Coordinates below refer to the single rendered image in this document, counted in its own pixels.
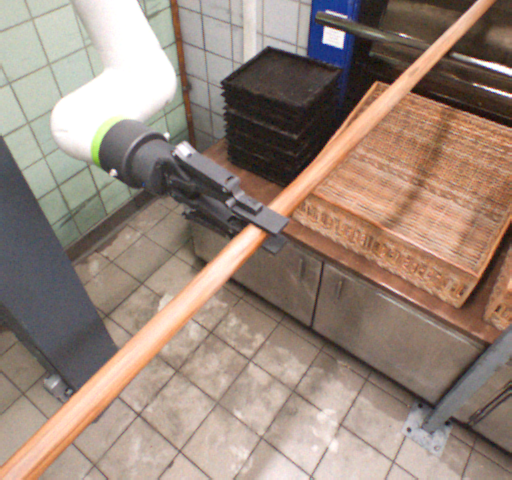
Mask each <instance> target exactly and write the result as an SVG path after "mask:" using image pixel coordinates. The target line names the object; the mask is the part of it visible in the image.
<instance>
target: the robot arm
mask: <svg viewBox="0 0 512 480"><path fill-rule="evenodd" d="M69 2H70V4H71V5H72V7H73V9H75V12H76V14H77V15H78V17H79V19H80V21H81V23H82V25H83V27H84V29H85V30H86V32H87V35H88V37H89V39H90V41H91V43H92V45H93V47H94V49H95V50H96V51H97V53H98V55H100V59H101V61H102V63H103V65H104V71H103V73H102V74H101V75H100V76H97V77H96V78H94V79H93V80H91V82H90V83H88V84H87V85H85V86H83V87H82V88H80V89H78V90H77V91H74V92H72V93H70V94H69V95H67V96H65V97H64V98H62V99H61V100H60V101H59V102H58V104H57V105H56V107H55V108H54V110H53V113H51V116H50V132H51V136H52V138H54V140H55V142H56V144H57V145H58V146H59V147H60V149H61V151H62V152H64V153H65V154H66V155H68V156H69V157H71V158H73V159H76V160H80V161H84V162H87V163H90V164H92V165H95V166H96V167H98V168H100V169H102V170H104V171H106V172H107V174H109V177H110V178H112V177H114V178H115V179H117V180H119V181H120V182H122V183H124V184H126V185H128V186H129V187H131V188H134V189H142V188H143V189H145V190H147V191H149V192H151V193H153V194H155V195H170V197H172V198H173V199H174V200H175V201H176V202H177V203H180V204H182V206H183V208H184V210H185V211H184V212H182V216H183V217H184V218H185V220H189V221H194V222H196V223H198V224H200V225H202V226H204V227H206V228H207V229H209V230H211V231H213V232H216V233H218V234H220V235H222V236H223V237H225V238H227V239H229V240H231V239H232V238H233V237H234V236H235V235H236V234H240V233H241V232H242V231H243V230H244V229H245V228H246V227H247V226H248V225H249V224H252V225H254V226H256V227H257V228H259V229H262V230H264V231H265V232H267V233H269V234H271V235H270V236H269V238H268V239H267V240H266V242H265V243H264V244H263V245H262V246H261V247H259V248H262V249H263V250H265V251H267V252H268V253H270V254H272V255H273V256H275V255H276V254H277V253H278V252H279V251H280V250H281V249H282V248H284V247H285V246H286V244H287V243H288V238H287V237H285V236H284V235H281V234H279V233H280V232H281V231H282V230H284V229H285V228H286V227H287V225H289V222H290V220H289V218H288V217H286V216H284V215H281V214H279V213H278V212H276V211H274V210H272V209H270V208H268V207H266V206H265V205H263V204H262V203H261V202H258V201H255V200H254V199H252V198H250V197H249V195H247V194H245V192H244V190H243V189H241V188H240V186H239V184H240V183H241V180H240V178H239V177H236V176H235V175H233V173H231V172H230V171H228V170H226V169H225V168H223V167H222V166H220V165H218V164H217V163H214V162H212V161H211V160H209V159H208V158H206V157H204V156H203V155H201V154H199V153H198V151H196V150H195V149H194V148H192V147H191V146H190V145H189V144H188V143H187V142H186V141H183V142H182V143H180V144H179V145H177V146H176V147H175V146H173V145H171V144H168V141H167V139H169V138H171V136H169V134H167V133H165V134H164V135H162V134H161V133H159V132H157V131H155V130H153V128H151V127H150V126H148V125H145V124H143V123H144V122H145V121H146V120H149V119H150V118H151V117H153V116H154V115H156V114H157V113H158V112H160V111H161V110H163V109H164V108H166V107H167V105H168V104H169V102H171V101H172V100H173V98H174V96H175V93H176V89H177V78H176V73H175V71H174V68H173V66H172V65H171V63H170V61H168V59H167V57H166V55H165V53H164V52H163V50H162V48H161V46H160V45H159V43H158V41H157V39H156V37H155V34H154V32H153V30H152V29H151V27H150V25H149V23H148V22H149V21H148V19H147V17H146V15H144V14H145V13H143V10H142V8H141V6H140V3H139V1H138V0H69ZM226 180H228V182H225V181H226ZM219 201H220V202H219ZM221 202H222V203H225V204H226V206H225V205H224V204H222V203H221ZM233 205H234V206H233ZM232 206H233V207H232ZM231 207H232V208H231ZM230 208H231V209H230Z"/></svg>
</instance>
